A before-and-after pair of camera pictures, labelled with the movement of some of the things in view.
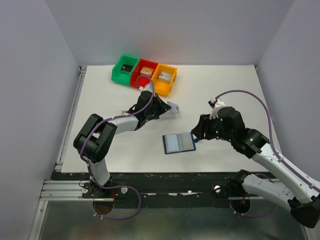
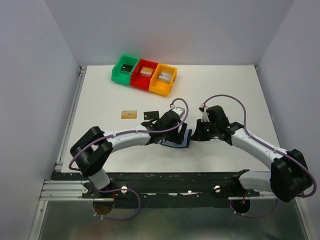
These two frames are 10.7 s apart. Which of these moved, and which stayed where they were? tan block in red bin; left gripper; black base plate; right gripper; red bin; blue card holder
Moved: blue card holder; left gripper
Stayed: black base plate; right gripper; tan block in red bin; red bin
